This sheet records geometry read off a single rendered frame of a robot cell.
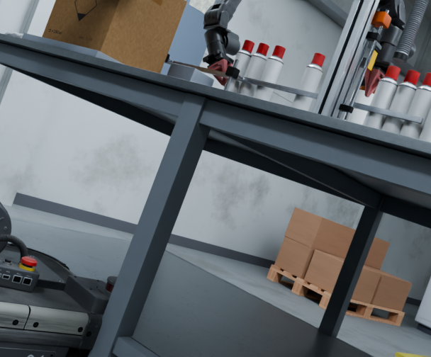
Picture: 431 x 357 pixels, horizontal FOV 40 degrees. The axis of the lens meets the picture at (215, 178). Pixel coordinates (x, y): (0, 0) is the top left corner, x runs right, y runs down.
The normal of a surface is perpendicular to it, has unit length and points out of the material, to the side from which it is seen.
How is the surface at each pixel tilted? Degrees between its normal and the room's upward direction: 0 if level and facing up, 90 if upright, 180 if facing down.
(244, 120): 90
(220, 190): 90
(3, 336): 90
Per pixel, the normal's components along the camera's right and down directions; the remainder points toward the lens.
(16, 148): 0.62, 0.24
